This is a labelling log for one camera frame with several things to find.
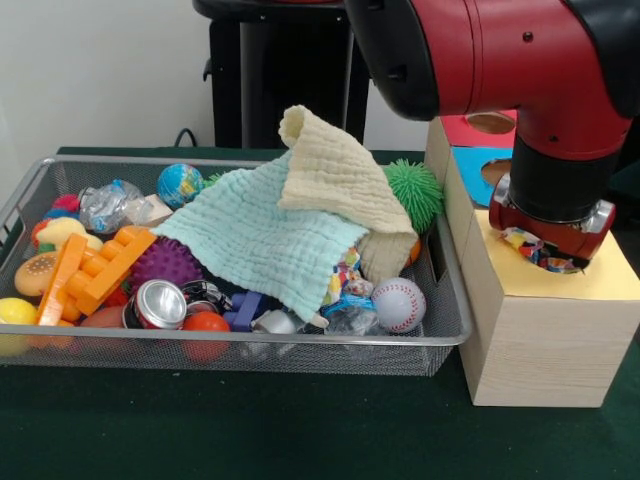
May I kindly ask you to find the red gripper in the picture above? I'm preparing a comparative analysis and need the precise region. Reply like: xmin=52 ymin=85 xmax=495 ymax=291
xmin=488 ymin=198 xmax=616 ymax=262

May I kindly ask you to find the colourful polka dot cloth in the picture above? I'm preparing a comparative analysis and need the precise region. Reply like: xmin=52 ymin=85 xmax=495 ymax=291
xmin=501 ymin=227 xmax=585 ymax=275

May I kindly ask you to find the pale yellow waffle cloth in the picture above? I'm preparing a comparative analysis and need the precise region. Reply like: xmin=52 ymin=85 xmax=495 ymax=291
xmin=277 ymin=101 xmax=419 ymax=286

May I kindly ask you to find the mint green waffle cloth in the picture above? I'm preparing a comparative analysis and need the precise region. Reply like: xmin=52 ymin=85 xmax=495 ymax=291
xmin=149 ymin=149 xmax=371 ymax=321

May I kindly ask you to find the wooden box with three holes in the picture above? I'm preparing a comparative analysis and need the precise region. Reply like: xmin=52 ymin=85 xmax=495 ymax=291
xmin=424 ymin=110 xmax=640 ymax=409

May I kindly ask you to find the shallow mesh bin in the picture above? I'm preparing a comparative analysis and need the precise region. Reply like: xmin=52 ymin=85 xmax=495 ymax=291
xmin=0 ymin=154 xmax=474 ymax=377

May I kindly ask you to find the green spiky rubber ball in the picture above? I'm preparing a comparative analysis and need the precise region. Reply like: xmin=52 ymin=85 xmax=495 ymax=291
xmin=383 ymin=158 xmax=445 ymax=235

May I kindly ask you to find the white baseball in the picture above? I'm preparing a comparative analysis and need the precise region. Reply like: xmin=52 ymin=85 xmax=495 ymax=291
xmin=370 ymin=277 xmax=427 ymax=335

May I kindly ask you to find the red ball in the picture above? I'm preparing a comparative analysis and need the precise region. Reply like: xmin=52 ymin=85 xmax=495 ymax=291
xmin=180 ymin=310 xmax=232 ymax=364

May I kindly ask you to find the dark green table cloth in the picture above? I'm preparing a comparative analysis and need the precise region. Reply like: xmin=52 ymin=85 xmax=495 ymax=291
xmin=0 ymin=145 xmax=640 ymax=480

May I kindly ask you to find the globe print ball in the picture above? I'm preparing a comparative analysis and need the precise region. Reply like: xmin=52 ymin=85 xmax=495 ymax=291
xmin=156 ymin=163 xmax=206 ymax=210

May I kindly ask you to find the purple spiky ball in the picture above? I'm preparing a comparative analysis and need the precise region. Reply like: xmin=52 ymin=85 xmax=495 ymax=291
xmin=130 ymin=236 xmax=204 ymax=291

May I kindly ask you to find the crushed soda can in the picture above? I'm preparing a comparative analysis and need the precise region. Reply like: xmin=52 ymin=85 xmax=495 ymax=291
xmin=122 ymin=278 xmax=189 ymax=331

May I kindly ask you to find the orange plastic block toy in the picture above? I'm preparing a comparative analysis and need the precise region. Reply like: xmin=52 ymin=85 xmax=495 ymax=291
xmin=34 ymin=225 xmax=159 ymax=326

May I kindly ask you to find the yellow ball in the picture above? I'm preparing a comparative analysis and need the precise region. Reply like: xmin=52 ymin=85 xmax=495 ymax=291
xmin=0 ymin=297 xmax=39 ymax=357

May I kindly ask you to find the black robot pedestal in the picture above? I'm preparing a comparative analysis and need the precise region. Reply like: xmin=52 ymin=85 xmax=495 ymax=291
xmin=192 ymin=0 xmax=374 ymax=150

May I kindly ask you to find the black looped cable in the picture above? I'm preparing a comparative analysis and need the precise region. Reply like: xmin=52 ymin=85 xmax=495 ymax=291
xmin=172 ymin=127 xmax=202 ymax=149

